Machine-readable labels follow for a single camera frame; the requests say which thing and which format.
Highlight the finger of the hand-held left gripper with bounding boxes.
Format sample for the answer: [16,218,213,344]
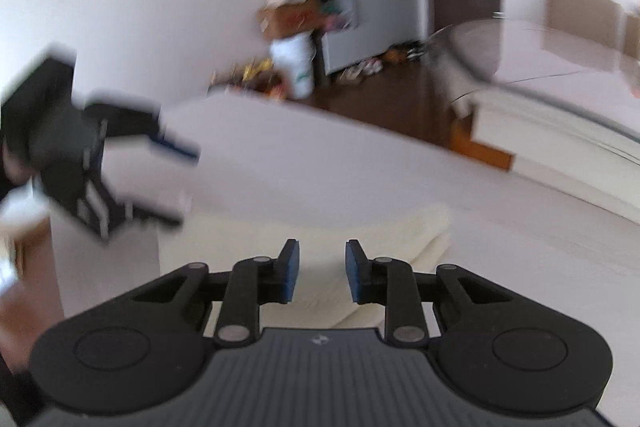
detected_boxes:
[85,99,201,165]
[107,192,183,228]

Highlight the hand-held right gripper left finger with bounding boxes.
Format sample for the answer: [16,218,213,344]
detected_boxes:
[120,238,302,348]

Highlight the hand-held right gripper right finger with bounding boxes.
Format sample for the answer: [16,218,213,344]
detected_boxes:
[345,239,526,348]

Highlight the cream towel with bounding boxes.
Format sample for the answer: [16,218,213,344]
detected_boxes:
[160,202,453,333]

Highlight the cluster of cooking oil bottles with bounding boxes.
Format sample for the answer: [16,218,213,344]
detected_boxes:
[210,57,286,100]

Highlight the white plastic bucket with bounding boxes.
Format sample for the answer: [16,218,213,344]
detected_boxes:
[270,32,316,100]

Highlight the brown cardboard box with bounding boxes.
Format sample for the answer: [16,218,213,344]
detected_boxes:
[257,0,323,40]

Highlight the pile of shoes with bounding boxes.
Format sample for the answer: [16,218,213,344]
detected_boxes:
[340,42,426,82]

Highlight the colourful plastic bags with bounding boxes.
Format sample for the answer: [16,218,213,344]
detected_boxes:
[320,2,358,32]

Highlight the white glass-topped dining table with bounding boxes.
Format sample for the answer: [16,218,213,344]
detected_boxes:
[425,19,640,218]

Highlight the plain brown cardboard panel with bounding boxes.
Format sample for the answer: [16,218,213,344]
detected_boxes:
[622,7,640,58]

